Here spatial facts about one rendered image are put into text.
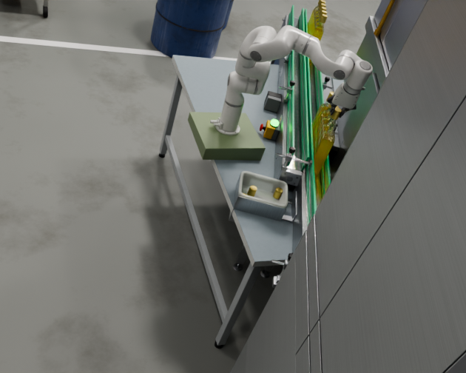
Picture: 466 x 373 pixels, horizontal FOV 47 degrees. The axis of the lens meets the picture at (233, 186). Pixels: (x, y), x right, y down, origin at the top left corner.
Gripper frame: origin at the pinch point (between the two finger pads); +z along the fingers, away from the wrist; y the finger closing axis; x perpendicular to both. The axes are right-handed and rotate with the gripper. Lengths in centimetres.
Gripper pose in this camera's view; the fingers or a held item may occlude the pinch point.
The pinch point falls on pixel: (336, 111)
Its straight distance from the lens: 244.1
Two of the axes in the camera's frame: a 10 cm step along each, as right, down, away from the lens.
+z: -2.4, 5.3, 8.1
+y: -9.6, -2.6, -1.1
